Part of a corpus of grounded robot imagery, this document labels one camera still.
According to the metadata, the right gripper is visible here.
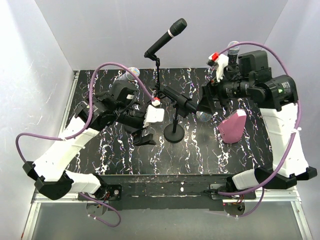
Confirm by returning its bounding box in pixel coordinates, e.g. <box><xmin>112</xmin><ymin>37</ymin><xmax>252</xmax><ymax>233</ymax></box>
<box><xmin>194</xmin><ymin>67</ymin><xmax>252</xmax><ymax>115</ymax></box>

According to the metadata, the silver mesh microphone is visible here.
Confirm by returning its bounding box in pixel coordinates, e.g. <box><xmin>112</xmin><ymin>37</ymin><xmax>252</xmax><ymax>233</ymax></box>
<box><xmin>160</xmin><ymin>86</ymin><xmax>212</xmax><ymax>123</ymax></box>
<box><xmin>227</xmin><ymin>41</ymin><xmax>240</xmax><ymax>72</ymax></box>
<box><xmin>115</xmin><ymin>67</ymin><xmax>140</xmax><ymax>81</ymax></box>

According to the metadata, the pink wedge block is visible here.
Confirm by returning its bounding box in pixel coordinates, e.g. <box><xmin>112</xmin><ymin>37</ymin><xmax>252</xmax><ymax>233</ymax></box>
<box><xmin>218</xmin><ymin>109</ymin><xmax>247</xmax><ymax>144</ymax></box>

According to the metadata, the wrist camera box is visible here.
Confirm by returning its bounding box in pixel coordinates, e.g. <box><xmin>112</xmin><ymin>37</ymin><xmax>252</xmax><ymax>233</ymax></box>
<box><xmin>207</xmin><ymin>52</ymin><xmax>229</xmax><ymax>83</ymax></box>
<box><xmin>143</xmin><ymin>97</ymin><xmax>165</xmax><ymax>128</ymax></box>

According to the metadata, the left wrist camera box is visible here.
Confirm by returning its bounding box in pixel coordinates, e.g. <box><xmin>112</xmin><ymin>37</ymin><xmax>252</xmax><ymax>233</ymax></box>
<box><xmin>143</xmin><ymin>97</ymin><xmax>165</xmax><ymax>128</ymax></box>

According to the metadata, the aluminium frame rail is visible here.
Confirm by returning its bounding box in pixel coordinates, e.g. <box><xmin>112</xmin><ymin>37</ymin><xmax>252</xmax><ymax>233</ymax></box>
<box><xmin>21</xmin><ymin>69</ymin><xmax>313</xmax><ymax>240</ymax></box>

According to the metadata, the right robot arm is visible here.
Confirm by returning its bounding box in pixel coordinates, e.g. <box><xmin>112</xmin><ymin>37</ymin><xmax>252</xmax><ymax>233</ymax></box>
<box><xmin>197</xmin><ymin>50</ymin><xmax>318</xmax><ymax>199</ymax></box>

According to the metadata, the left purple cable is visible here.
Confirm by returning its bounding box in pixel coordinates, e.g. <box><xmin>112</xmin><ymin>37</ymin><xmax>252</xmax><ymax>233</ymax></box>
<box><xmin>15</xmin><ymin>61</ymin><xmax>156</xmax><ymax>228</ymax></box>

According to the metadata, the tall black foam microphone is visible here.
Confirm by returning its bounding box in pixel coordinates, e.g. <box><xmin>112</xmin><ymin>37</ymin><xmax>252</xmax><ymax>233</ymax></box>
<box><xmin>144</xmin><ymin>18</ymin><xmax>188</xmax><ymax>61</ymax></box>

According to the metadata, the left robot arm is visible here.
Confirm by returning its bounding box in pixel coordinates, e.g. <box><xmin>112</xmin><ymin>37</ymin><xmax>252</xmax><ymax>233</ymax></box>
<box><xmin>23</xmin><ymin>77</ymin><xmax>164</xmax><ymax>200</ymax></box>

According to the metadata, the round base stand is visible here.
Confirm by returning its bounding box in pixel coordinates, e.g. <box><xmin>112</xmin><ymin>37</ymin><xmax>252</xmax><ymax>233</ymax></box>
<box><xmin>163</xmin><ymin>94</ymin><xmax>185</xmax><ymax>144</ymax></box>

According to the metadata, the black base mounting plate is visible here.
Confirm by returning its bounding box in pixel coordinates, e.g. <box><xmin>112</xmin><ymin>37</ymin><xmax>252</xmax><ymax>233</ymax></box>
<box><xmin>77</xmin><ymin>173</ymin><xmax>257</xmax><ymax>212</ymax></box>

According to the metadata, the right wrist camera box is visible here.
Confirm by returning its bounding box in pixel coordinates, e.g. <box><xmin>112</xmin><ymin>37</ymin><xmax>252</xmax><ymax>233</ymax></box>
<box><xmin>207</xmin><ymin>52</ymin><xmax>229</xmax><ymax>83</ymax></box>

